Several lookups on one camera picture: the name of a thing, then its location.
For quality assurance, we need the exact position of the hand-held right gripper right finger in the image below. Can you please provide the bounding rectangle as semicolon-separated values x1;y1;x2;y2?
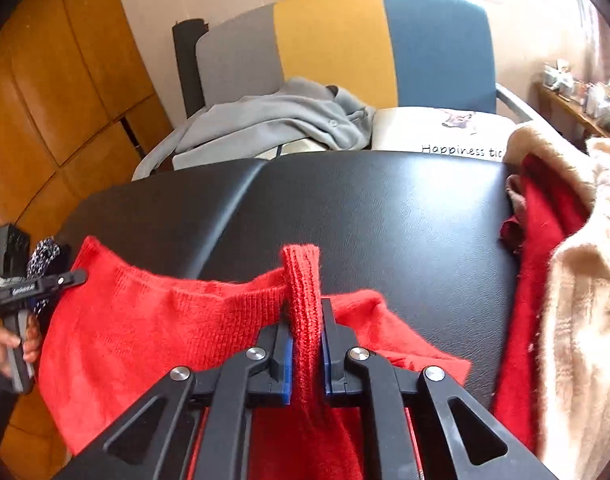
321;297;560;480

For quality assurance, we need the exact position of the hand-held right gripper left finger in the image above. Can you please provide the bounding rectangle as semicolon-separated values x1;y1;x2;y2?
52;310;294;480

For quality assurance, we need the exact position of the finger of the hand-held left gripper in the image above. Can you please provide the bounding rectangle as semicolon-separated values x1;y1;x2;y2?
44;269;89;292

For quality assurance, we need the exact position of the bright red knit sweater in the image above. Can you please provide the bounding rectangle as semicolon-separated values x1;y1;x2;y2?
38;235;473;480

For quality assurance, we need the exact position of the black white speckled cloth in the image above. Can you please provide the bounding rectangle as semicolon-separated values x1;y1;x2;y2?
26;236;75;313

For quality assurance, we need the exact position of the orange wooden wardrobe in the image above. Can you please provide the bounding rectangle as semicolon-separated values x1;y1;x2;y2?
0;0;173;480

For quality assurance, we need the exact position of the deep red knit sweater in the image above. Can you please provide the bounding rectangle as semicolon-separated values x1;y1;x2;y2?
492;154;593;453

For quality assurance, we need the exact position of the maroon cloth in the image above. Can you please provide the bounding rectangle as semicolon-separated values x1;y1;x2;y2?
499;175;530;256

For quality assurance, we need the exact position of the grey garment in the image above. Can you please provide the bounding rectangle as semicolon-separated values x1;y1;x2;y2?
132;77;378;182

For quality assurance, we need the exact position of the white printed cushion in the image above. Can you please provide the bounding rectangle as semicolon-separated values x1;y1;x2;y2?
370;106;518;161

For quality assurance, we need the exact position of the cream knit sweater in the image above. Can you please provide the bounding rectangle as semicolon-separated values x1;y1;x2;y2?
502;122;610;480

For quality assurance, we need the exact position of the grey yellow blue chair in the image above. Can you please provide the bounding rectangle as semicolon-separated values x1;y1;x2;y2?
172;0;536;126

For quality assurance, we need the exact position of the wooden side table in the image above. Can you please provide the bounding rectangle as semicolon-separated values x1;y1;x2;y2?
535;82;610;153

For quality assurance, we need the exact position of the cluster of bottles and jars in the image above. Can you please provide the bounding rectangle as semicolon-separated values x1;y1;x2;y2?
540;60;610;133

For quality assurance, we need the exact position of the beige patterned curtain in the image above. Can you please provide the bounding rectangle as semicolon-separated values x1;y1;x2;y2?
575;0;610;86

